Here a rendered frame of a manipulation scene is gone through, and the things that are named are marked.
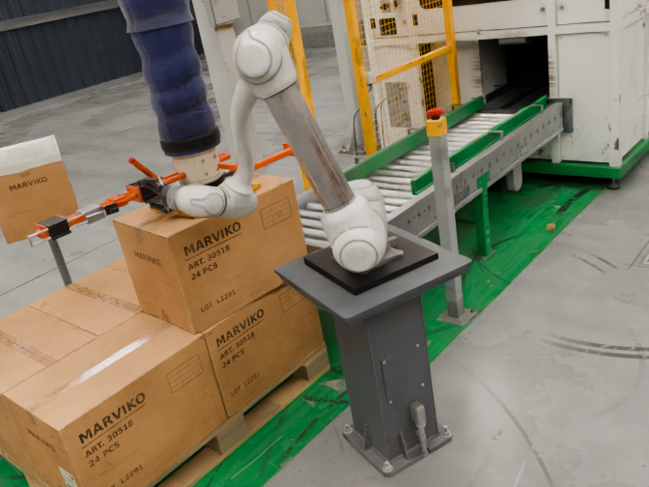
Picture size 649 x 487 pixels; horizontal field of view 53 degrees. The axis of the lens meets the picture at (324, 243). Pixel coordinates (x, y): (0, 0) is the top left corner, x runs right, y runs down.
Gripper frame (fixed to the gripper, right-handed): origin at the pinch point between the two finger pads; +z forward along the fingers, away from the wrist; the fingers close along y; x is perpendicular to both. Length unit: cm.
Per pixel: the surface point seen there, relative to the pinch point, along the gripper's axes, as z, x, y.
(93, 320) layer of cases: 35, -17, 54
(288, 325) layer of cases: -20, 37, 73
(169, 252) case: -16.8, -6.1, 18.7
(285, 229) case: -22, 45, 31
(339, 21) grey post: 181, 342, -8
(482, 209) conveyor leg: -34, 182, 76
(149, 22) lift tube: -6, 17, -55
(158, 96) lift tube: -2.3, 16.1, -30.2
